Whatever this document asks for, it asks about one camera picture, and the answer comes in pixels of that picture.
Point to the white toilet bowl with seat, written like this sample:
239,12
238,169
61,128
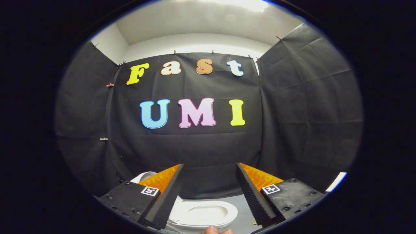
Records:
229,213

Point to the black backdrop cloth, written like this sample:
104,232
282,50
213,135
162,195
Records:
195,149

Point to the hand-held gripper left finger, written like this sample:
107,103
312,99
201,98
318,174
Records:
167,201

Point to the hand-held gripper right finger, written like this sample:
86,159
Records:
253,201

